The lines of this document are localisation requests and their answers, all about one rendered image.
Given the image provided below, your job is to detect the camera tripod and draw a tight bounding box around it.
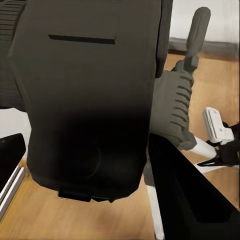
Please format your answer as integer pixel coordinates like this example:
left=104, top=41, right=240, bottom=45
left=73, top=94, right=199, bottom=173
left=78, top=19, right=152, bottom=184
left=142, top=6, right=240, bottom=240

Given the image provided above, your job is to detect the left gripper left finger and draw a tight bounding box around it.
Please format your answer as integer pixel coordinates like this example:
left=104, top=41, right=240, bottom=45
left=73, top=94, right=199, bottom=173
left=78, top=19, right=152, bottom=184
left=0, top=133, right=26, bottom=193

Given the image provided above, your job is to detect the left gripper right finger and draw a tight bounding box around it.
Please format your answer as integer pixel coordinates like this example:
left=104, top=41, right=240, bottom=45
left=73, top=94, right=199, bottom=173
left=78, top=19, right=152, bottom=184
left=148, top=133, right=240, bottom=240

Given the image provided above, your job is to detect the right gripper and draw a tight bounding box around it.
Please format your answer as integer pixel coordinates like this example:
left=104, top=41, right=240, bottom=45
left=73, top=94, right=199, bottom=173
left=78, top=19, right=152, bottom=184
left=197, top=122, right=240, bottom=167

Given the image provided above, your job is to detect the digital camera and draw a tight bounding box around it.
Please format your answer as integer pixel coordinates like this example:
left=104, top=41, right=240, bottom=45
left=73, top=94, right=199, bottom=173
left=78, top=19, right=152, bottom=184
left=0, top=0, right=173, bottom=203

